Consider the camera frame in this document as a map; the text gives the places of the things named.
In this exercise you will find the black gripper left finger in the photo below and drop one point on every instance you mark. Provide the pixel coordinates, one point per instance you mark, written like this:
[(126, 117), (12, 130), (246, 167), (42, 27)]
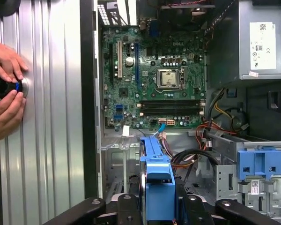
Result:
[(131, 211)]

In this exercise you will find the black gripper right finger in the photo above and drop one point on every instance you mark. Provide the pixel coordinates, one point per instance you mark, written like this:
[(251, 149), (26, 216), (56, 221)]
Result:
[(189, 211)]

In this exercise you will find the grey metal disk bay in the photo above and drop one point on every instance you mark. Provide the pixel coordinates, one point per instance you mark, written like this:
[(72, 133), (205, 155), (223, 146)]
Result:
[(114, 164)]

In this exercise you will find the person right hand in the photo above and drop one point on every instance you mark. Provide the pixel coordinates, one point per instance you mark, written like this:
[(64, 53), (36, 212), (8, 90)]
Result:
[(7, 114)]

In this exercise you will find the person left hand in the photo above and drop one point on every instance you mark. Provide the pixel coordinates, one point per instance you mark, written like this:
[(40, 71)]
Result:
[(4, 61)]

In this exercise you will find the grey optical drive cage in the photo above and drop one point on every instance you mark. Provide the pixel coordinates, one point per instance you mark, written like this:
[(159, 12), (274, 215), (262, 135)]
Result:
[(224, 180)]

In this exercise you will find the blue plastic bay latch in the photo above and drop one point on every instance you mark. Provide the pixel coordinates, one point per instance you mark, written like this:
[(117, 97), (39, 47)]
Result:
[(246, 164)]

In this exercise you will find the white paper tag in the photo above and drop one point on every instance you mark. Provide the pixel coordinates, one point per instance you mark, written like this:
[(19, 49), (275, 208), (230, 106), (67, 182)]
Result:
[(125, 130)]

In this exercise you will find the black chipset chip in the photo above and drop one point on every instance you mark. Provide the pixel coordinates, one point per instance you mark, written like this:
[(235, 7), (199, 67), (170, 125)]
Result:
[(123, 92)]

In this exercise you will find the CPU socket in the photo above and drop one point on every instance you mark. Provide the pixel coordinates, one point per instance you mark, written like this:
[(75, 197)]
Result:
[(168, 87)]

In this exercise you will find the black open PC case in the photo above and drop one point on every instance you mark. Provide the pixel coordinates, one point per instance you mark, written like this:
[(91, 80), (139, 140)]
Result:
[(86, 93)]

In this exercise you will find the silver CPU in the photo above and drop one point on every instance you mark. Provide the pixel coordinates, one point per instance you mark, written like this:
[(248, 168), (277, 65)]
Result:
[(169, 78)]

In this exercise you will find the green motherboard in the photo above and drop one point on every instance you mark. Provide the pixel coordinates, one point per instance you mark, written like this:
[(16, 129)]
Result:
[(195, 75)]

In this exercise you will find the black expansion slot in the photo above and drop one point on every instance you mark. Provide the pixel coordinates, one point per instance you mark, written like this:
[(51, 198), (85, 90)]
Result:
[(111, 63)]

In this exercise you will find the silver coin battery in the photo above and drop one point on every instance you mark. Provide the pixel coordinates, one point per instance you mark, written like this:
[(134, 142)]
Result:
[(129, 61)]

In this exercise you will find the blue expansion slot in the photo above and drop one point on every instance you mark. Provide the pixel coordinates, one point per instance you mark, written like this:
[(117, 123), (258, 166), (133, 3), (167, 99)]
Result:
[(137, 61)]

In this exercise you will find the white expansion slot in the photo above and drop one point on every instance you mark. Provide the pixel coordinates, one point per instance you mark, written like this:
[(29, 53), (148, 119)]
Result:
[(119, 59)]

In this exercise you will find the grey power supply unit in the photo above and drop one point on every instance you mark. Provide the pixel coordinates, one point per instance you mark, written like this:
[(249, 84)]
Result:
[(224, 42)]

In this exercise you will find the black case fan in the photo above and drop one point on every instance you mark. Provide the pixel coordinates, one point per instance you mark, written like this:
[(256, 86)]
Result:
[(178, 18)]

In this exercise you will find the black round object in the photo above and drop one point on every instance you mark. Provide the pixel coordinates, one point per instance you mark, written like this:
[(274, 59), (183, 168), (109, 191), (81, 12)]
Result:
[(3, 5)]

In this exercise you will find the grey slot bracket cover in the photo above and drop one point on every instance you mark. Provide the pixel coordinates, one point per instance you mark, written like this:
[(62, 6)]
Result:
[(131, 11)]

